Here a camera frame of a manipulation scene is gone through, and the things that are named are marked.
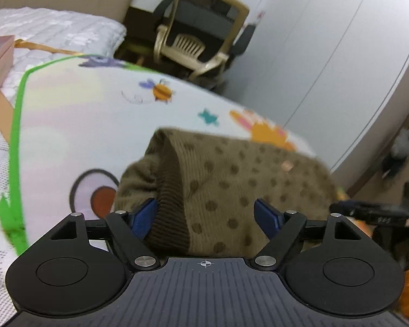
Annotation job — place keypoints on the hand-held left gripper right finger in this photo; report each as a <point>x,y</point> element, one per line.
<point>266,216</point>

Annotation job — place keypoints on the beige mesh office chair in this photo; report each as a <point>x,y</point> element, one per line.
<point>197,24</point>

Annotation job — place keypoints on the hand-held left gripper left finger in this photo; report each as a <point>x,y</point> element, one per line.
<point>145,218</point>

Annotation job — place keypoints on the white wardrobe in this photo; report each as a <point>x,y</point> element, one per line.
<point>310,41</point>

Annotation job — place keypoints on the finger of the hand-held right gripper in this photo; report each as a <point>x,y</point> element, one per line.
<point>346,207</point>

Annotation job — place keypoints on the cartoon animal printed mat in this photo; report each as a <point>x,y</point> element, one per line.
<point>71,126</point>

